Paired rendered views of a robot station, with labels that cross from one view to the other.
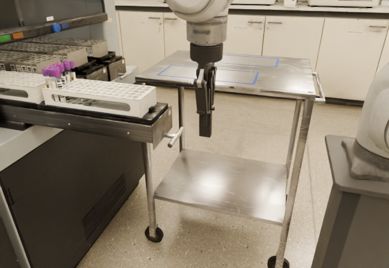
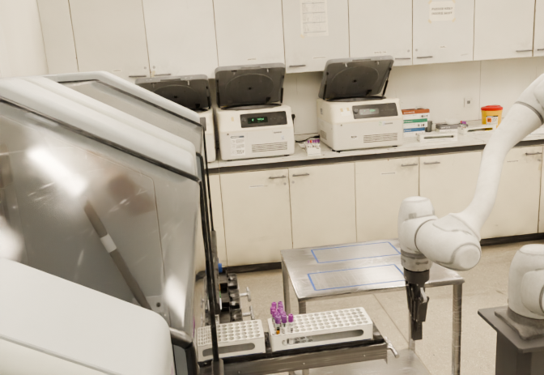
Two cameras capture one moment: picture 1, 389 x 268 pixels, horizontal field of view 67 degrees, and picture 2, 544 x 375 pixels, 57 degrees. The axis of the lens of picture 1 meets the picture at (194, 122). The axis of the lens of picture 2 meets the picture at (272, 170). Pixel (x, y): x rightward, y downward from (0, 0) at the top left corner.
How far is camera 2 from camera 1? 1.11 m
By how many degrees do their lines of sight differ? 26
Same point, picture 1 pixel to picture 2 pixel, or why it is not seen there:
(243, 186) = not seen: outside the picture
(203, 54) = (422, 277)
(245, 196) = not seen: outside the picture
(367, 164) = (529, 327)
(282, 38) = (312, 191)
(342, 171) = (515, 338)
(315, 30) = (346, 176)
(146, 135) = (381, 352)
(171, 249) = not seen: outside the picture
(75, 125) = (311, 362)
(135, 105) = (368, 329)
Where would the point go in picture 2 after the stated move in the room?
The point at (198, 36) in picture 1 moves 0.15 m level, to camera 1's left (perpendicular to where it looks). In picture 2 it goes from (419, 266) to (376, 278)
